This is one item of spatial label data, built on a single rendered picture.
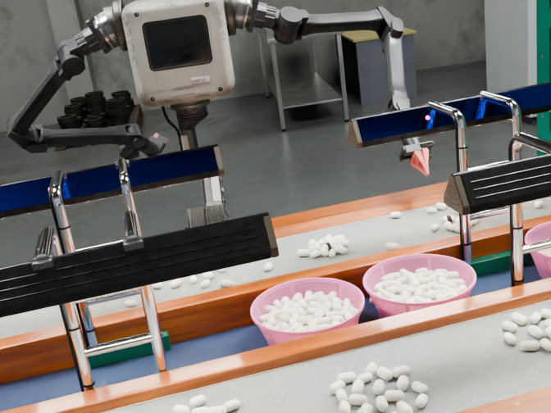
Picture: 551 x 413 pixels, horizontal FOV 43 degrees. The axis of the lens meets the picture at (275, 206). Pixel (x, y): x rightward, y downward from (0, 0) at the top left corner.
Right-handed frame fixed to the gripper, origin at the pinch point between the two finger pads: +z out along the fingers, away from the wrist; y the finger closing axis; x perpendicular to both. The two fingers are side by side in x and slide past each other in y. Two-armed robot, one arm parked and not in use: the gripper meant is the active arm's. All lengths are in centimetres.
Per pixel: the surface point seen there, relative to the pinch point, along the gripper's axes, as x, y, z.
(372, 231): 4.0, -21.6, 13.1
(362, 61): 344, 153, -341
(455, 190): -67, -28, 43
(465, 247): -15.6, -6.6, 33.3
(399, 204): 10.2, -7.9, 3.1
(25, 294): -68, -106, 45
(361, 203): 13.6, -18.4, -2.0
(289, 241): 7.7, -45.6, 8.3
